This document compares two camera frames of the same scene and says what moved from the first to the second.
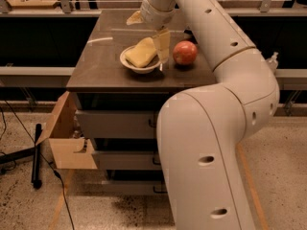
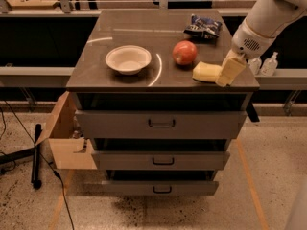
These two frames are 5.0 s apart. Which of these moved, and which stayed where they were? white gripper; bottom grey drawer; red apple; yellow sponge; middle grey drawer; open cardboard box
Moved: white gripper; yellow sponge
Stayed: bottom grey drawer; red apple; open cardboard box; middle grey drawer
